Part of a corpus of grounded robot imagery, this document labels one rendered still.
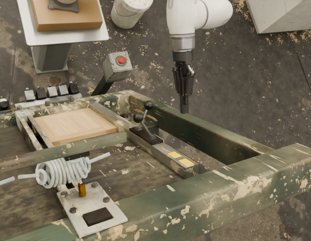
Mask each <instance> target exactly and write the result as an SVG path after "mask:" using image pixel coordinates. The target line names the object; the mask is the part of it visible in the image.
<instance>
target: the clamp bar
mask: <svg viewBox="0 0 311 241"><path fill-rule="evenodd" d="M15 116H16V121H17V125H18V127H19V129H20V131H21V132H22V134H23V136H24V138H25V140H26V142H27V144H28V146H29V148H30V150H31V152H34V151H38V150H42V149H46V148H51V147H54V145H53V144H52V143H51V141H50V140H49V139H48V137H47V136H46V134H45V133H44V131H43V130H42V129H41V127H40V126H39V124H38V123H37V122H36V120H35V119H34V118H33V116H32V114H31V113H30V111H29V110H28V109H24V110H17V111H15ZM89 155H90V153H89V151H88V152H84V153H79V154H75V155H71V156H67V157H64V160H65V161H66V162H68V163H69V164H76V163H78V164H79V161H80V160H81V159H82V158H83V157H85V156H89ZM74 159H76V160H74ZM79 166H80V164H79ZM80 168H81V166H80ZM81 171H82V172H83V173H85V172H84V171H83V169H82V168H81ZM77 172H78V170H77ZM78 174H79V173H78ZM79 176H80V174H79ZM51 190H52V192H53V194H54V196H55V198H56V200H57V202H58V204H59V206H60V208H61V210H62V212H63V213H64V215H65V217H66V218H67V217H69V219H70V221H71V223H72V225H73V227H74V229H75V231H76V232H77V234H78V236H79V237H80V238H82V237H85V236H88V235H91V234H93V233H96V232H99V231H101V230H105V229H107V228H110V227H113V226H116V225H119V224H121V223H124V222H127V221H128V219H127V218H126V216H125V215H124V214H123V212H122V211H121V210H120V209H119V208H118V206H117V205H116V204H115V203H114V202H113V201H112V199H111V198H110V197H109V196H108V194H107V193H106V192H105V191H104V190H103V188H102V187H101V186H100V185H99V184H98V182H97V181H96V182H92V183H89V184H86V185H85V183H84V182H82V181H81V180H78V179H77V180H76V181H75V182H73V180H72V178H71V183H68V182H67V183H66V184H65V185H63V184H61V186H56V187H51ZM104 207H106V209H107V210H108V211H109V212H110V214H111V215H112V219H110V220H107V221H104V222H101V223H98V224H95V225H92V226H90V227H88V226H87V224H86V223H85V221H84V219H83V214H85V213H88V212H91V211H94V210H98V209H100V208H104Z"/></svg>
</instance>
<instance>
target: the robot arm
mask: <svg viewBox="0 0 311 241"><path fill-rule="evenodd" d="M48 9H50V10H62V11H71V12H74V13H79V11H80V9H79V7H78V0H49V4H48ZM232 14H233V7H232V4H231V3H230V2H229V1H228V0H167V26H168V29H169V38H170V49H171V50H173V51H172V56H173V61H174V62H176V63H175V67H173V68H172V72H173V75H174V81H175V87H176V92H177V93H179V95H180V113H182V114H185V113H189V96H190V95H192V92H193V84H194V76H195V74H196V71H193V70H192V69H191V63H190V62H191V61H192V60H193V50H192V49H194V48H195V30H196V29H211V28H216V27H219V26H222V25H224V24H226V23H227V22H228V21H229V19H230V18H231V16H232Z"/></svg>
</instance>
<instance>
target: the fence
mask: <svg viewBox="0 0 311 241"><path fill-rule="evenodd" d="M89 108H90V109H92V110H93V111H95V112H96V113H98V114H99V115H100V116H102V117H103V118H105V119H106V120H108V121H109V122H111V123H112V124H113V125H115V126H116V127H118V131H119V132H120V131H123V132H125V133H126V137H127V138H128V139H130V140H131V141H133V142H134V143H135V144H137V145H138V146H140V147H141V148H143V149H144V150H145V151H147V152H148V153H150V154H151V155H152V156H154V157H155V158H156V159H158V160H159V161H161V162H162V163H164V164H165V165H166V166H168V167H169V168H171V169H172V170H173V171H175V172H176V173H178V174H179V175H180V176H182V177H183V178H185V179H187V178H190V177H193V176H196V175H199V164H198V163H197V162H195V161H193V160H192V159H190V158H188V157H187V156H185V155H183V154H182V153H180V152H179V151H177V150H175V149H174V148H172V147H170V146H169V145H167V144H165V143H164V142H163V143H159V144H155V145H151V144H149V143H148V142H146V141H145V140H143V139H141V138H140V137H138V136H137V135H135V134H134V133H132V132H131V131H129V128H132V127H136V125H134V124H132V123H131V122H129V121H128V120H126V119H124V118H123V117H121V116H119V115H118V114H116V113H114V112H113V111H111V110H110V109H108V108H106V107H105V106H103V105H101V104H99V103H98V102H96V103H90V104H89ZM170 152H176V153H178V154H180V155H181V157H177V158H173V157H172V156H170V155H169V154H167V153H170ZM185 158H186V159H188V160H189V161H191V162H193V163H194V164H191V165H188V166H185V165H184V164H182V163H181V162H180V161H179V160H182V159H185Z"/></svg>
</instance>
